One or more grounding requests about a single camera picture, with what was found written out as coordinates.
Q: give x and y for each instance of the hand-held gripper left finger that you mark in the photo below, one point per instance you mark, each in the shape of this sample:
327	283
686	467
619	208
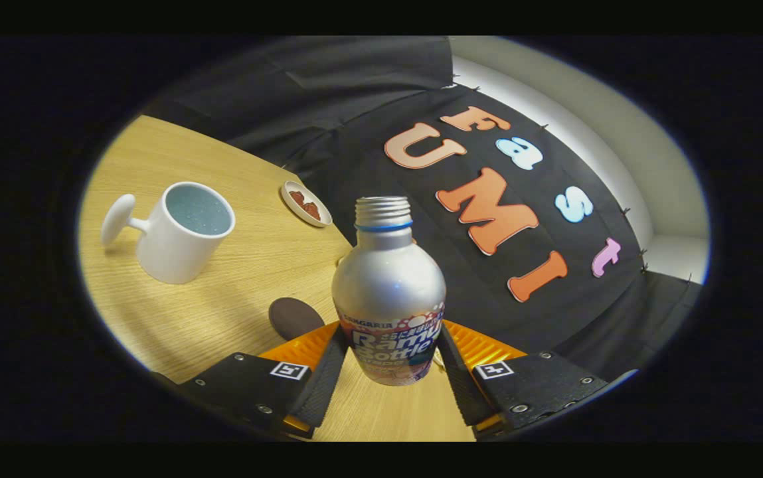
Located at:
325	385

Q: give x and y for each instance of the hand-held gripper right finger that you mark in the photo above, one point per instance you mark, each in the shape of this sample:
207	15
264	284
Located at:
461	388

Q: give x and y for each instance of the round brown coaster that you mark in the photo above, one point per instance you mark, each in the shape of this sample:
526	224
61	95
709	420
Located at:
293	317

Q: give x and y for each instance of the silver juice bottle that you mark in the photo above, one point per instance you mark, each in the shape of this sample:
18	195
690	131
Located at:
388	285

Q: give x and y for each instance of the white cup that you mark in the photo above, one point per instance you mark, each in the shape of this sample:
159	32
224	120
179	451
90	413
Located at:
175	245

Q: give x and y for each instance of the wooden table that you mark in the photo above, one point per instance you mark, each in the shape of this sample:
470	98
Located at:
222	312

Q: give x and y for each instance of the small plate with red food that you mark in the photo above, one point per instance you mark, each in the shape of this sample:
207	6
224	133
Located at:
305	204

